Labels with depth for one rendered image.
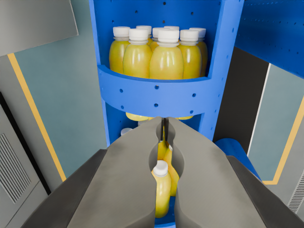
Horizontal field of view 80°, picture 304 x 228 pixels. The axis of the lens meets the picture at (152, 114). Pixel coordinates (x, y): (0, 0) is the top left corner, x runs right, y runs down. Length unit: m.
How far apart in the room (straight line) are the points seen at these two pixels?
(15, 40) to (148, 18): 0.68
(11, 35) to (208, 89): 0.90
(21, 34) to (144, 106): 0.87
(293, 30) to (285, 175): 2.02
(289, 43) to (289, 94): 1.23
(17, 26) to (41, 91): 0.96
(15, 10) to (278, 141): 2.24
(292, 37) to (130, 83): 0.59
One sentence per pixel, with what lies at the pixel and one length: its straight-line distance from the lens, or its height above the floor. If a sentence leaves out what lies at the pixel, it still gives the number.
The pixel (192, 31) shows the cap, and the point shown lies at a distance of 0.40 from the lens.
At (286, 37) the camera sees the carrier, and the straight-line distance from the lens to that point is 0.80.
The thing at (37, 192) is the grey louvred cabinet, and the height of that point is 0.20.
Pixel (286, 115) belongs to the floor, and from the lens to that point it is 2.07.
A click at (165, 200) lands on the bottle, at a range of 0.58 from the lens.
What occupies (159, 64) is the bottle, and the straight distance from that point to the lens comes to 0.34.
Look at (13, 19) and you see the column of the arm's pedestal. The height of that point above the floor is 0.64.
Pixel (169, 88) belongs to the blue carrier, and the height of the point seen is 1.23.
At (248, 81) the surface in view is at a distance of 1.58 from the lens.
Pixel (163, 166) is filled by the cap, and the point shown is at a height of 1.16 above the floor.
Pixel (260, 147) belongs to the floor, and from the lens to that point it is 2.19.
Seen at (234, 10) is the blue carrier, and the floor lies 1.19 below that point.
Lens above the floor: 1.51
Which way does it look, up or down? 61 degrees down
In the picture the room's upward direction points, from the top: 174 degrees counter-clockwise
